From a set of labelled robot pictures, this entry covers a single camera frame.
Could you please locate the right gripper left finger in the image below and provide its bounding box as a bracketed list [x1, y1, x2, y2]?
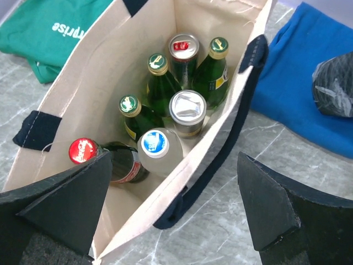
[1, 152, 112, 264]

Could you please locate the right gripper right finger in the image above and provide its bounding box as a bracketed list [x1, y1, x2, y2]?
[237, 152, 352, 264]

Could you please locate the red cap cola bottle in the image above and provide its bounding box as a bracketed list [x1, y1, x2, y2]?
[68, 137, 149, 184]

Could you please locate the clear blue cap bottle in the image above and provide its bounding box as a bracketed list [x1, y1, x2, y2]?
[137, 128, 183, 177]

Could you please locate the beige canvas tote bag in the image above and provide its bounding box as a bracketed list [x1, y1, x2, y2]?
[3, 1, 274, 264]

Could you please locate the blue folded cloth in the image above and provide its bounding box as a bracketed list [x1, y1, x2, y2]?
[251, 2, 352, 158]

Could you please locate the green glass bottle near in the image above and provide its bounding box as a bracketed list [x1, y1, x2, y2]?
[119, 94, 165, 142]

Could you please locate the green glass bottle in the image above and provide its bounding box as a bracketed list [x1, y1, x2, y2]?
[119, 94, 165, 142]
[191, 37, 229, 109]
[147, 53, 182, 117]

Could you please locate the dark patterned hanging garment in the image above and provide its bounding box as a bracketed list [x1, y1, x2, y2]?
[312, 52, 352, 118]

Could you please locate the silver top can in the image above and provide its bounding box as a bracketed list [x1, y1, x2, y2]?
[169, 89, 207, 138]

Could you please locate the green glass bottle far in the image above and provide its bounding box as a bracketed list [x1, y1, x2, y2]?
[191, 37, 229, 109]

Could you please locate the green glass bottle middle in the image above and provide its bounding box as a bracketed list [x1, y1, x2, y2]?
[147, 53, 182, 117]

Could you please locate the green folded t-shirt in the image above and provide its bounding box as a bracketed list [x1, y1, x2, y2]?
[1, 0, 111, 83]

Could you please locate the red top drink can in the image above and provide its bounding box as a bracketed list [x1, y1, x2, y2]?
[168, 33, 200, 89]

